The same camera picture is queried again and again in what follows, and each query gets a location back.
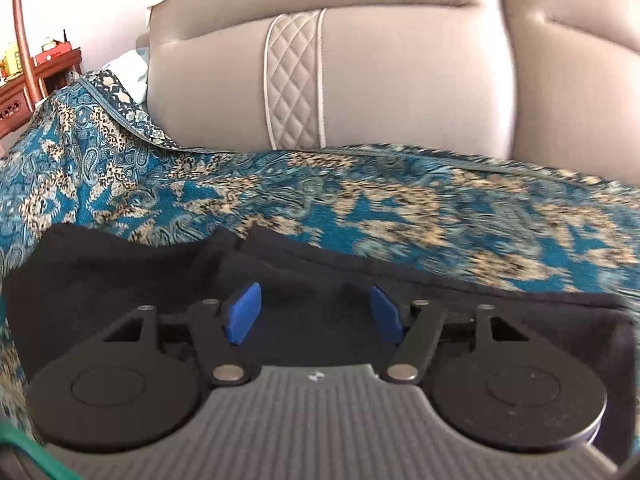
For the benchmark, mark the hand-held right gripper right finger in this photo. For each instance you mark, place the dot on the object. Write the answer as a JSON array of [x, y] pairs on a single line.
[[387, 315]]

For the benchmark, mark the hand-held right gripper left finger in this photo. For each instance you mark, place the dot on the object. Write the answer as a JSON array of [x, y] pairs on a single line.
[[242, 312]]

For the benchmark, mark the black pants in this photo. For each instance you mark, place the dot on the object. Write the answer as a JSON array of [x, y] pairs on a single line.
[[310, 280]]

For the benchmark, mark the teal patterned blanket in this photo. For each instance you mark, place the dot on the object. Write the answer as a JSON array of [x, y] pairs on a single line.
[[350, 195]]

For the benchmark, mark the beige leather sofa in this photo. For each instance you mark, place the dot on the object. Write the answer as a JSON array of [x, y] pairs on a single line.
[[400, 70]]

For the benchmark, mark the light blue pillow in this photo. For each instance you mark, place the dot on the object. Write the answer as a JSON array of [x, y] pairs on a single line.
[[127, 72]]

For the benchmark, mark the wooden cabinet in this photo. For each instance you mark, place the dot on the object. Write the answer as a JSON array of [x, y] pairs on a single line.
[[55, 72]]

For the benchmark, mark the red box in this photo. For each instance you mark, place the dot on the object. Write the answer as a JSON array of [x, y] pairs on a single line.
[[52, 52]]

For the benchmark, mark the yellow box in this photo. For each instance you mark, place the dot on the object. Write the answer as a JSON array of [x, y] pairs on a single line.
[[11, 60]]

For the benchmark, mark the curved wooden chair frame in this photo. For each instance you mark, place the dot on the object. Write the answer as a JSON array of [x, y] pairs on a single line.
[[29, 55]]

